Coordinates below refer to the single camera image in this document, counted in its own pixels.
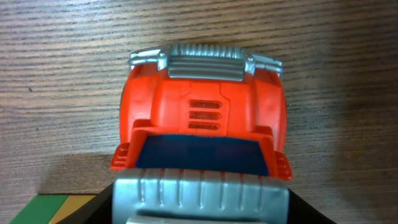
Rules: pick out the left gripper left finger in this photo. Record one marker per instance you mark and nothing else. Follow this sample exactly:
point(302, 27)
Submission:
point(96, 211)

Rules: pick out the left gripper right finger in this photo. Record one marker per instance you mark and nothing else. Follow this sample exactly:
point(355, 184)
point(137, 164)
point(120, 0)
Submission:
point(301, 212)

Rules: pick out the red toy fire truck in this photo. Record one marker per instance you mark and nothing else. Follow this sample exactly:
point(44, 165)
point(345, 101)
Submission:
point(202, 130)

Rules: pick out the multicolour puzzle cube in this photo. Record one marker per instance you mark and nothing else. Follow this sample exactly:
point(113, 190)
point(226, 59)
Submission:
point(50, 208)

